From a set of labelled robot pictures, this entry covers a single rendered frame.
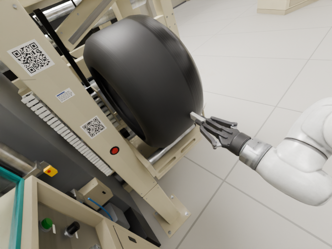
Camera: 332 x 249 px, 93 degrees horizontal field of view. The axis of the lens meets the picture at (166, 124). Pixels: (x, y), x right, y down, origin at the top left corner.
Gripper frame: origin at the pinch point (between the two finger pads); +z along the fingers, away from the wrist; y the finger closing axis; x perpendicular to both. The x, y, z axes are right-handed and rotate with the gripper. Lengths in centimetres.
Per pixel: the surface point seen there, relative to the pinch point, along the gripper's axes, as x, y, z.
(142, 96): -17.9, 14.3, 8.7
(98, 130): -4.4, 32.2, 25.0
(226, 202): 111, -10, -13
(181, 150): 31.7, 4.9, 11.5
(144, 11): 173, -529, 902
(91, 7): -36, -2, 69
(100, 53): -29.3, 15.7, 25.7
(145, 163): 19.1, 25.4, 13.0
